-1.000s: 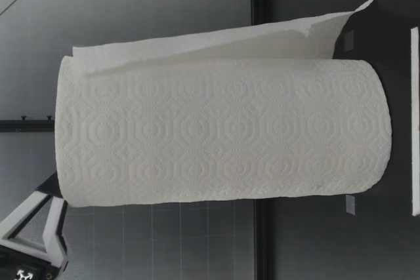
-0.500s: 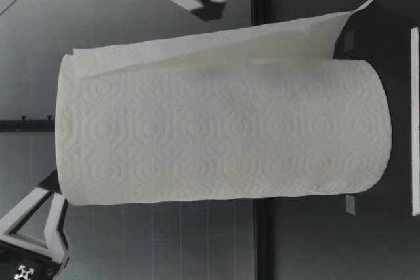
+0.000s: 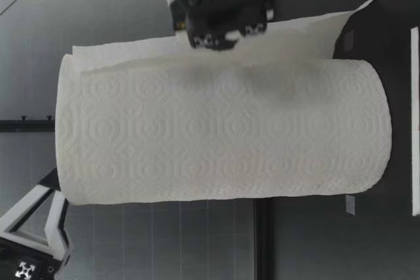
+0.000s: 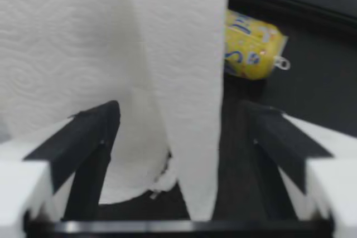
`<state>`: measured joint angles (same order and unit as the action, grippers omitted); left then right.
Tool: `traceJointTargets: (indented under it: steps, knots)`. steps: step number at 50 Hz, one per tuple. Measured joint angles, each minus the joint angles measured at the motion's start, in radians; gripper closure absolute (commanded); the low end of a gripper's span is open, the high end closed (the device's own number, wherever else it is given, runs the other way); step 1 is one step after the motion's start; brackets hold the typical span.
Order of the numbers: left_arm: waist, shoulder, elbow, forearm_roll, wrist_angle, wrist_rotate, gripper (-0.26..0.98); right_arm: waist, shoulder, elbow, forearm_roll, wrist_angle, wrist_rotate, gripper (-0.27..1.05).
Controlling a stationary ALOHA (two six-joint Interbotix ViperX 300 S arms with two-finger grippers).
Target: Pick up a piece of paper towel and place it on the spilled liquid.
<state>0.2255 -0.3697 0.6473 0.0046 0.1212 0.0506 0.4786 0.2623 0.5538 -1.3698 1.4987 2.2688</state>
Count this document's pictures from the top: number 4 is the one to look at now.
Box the black frame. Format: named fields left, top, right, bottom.
left=228, top=0, right=357, bottom=28

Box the yellow drink can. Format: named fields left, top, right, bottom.
left=224, top=8, right=291, bottom=80

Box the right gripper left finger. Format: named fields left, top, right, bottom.
left=0, top=100, right=122, bottom=238

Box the white paper towel roll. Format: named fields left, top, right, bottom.
left=0, top=0, right=230, bottom=221

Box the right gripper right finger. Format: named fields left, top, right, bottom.
left=239, top=100, right=357, bottom=238

